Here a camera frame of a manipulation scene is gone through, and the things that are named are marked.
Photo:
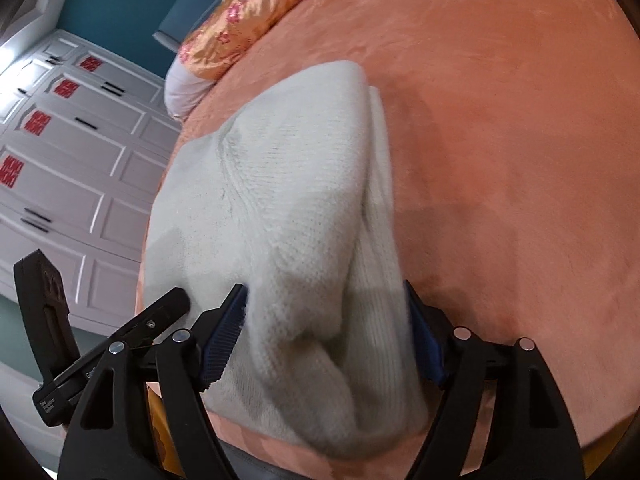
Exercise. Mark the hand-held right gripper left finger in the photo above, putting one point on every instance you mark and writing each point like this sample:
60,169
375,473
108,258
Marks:
221,340

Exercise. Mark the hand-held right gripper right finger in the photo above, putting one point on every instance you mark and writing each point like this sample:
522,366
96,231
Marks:
425,342

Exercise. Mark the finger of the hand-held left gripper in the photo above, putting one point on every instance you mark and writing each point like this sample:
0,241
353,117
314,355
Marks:
42,300
160,312

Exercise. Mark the cream cherry knit sweater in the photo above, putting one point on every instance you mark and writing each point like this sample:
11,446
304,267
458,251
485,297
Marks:
290,200

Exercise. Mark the white panelled wardrobe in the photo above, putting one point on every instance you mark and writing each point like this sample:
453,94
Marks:
85,200

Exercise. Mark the red paper door decoration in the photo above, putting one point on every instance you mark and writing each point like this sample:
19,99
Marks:
89,63
65,87
11,170
37,121

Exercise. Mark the orange plush bed blanket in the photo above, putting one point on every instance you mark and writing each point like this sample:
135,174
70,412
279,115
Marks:
500,135

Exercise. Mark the white pillow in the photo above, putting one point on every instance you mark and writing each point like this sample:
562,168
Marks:
185,90

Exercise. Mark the blue padded headboard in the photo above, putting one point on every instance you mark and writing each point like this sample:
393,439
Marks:
175,27

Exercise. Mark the orange floral satin pillow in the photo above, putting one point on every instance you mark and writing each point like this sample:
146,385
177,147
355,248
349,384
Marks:
250,15

